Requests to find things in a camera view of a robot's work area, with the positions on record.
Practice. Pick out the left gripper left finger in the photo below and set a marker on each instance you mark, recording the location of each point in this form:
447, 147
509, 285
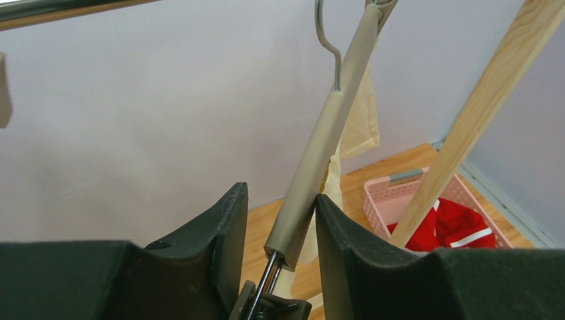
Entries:
192, 273

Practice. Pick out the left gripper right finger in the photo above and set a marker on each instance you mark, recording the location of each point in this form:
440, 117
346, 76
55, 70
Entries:
366, 277

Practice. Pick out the cream underwear hanger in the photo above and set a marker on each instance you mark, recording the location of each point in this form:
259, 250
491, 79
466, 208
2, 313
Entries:
288, 234

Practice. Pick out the red underwear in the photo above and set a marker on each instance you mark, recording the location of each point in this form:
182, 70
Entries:
451, 225

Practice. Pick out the cream underwear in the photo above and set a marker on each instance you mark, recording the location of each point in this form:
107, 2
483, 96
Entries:
359, 135

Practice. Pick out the pink plastic basket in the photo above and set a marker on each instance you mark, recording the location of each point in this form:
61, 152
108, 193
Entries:
387, 198

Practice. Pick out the wooden clothes rack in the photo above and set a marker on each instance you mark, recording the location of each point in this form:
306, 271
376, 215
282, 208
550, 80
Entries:
128, 123

